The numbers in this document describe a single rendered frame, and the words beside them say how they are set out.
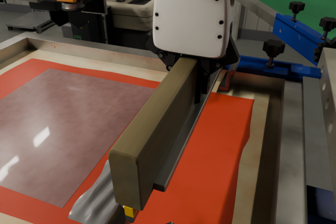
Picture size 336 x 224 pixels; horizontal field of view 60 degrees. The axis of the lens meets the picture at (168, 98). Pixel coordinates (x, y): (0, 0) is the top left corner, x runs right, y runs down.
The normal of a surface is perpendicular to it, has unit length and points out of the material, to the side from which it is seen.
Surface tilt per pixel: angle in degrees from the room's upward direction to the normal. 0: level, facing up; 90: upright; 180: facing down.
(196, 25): 93
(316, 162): 0
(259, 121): 0
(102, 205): 33
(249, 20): 90
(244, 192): 0
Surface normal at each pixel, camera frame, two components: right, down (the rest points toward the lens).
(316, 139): 0.00, -0.84
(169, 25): -0.42, 0.52
